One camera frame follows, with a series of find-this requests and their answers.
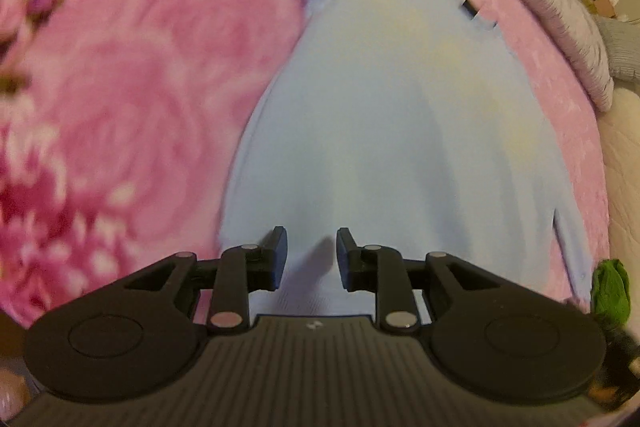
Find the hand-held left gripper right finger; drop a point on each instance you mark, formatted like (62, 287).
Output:
(345, 257)

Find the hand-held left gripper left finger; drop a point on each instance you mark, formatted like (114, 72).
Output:
(280, 257)

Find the light blue garment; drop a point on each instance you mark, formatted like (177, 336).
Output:
(390, 132)

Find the pink floral blanket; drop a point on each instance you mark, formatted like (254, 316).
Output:
(125, 107)

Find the green knitted sweater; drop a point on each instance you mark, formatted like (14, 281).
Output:
(610, 292)

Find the white quilted headboard cushion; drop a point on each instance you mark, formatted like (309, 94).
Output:
(625, 182)

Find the grey striped pillow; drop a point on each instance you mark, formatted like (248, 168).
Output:
(625, 52)

